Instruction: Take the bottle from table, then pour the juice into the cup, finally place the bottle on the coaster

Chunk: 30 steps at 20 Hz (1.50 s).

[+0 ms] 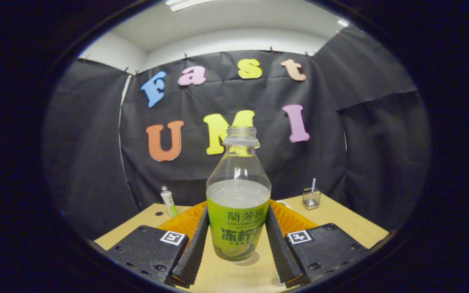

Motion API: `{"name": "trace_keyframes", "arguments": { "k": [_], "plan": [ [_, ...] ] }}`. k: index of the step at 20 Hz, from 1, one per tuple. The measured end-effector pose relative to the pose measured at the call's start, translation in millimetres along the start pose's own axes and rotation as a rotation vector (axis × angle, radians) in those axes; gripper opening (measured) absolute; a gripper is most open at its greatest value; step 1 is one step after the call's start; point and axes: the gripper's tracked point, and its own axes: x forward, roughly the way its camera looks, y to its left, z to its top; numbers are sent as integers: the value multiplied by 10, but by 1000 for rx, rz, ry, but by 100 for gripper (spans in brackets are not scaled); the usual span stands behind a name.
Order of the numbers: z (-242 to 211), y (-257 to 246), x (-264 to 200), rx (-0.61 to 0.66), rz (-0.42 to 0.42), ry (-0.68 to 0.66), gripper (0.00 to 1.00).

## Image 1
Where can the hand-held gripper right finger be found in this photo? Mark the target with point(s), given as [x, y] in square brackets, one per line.
[324, 248]

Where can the black backdrop cloth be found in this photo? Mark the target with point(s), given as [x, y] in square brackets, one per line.
[88, 142]

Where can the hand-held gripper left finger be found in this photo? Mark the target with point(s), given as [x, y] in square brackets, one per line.
[153, 248]

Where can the small ceiling light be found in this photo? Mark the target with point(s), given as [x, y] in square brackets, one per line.
[342, 23]

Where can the clear green-label juice bottle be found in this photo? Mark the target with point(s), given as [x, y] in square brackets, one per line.
[237, 219]

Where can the wooden table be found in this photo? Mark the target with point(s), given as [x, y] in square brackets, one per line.
[340, 228]

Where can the long ceiling light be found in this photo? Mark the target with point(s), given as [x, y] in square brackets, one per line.
[189, 4]

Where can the small white green bottle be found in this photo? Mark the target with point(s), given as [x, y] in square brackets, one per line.
[169, 201]

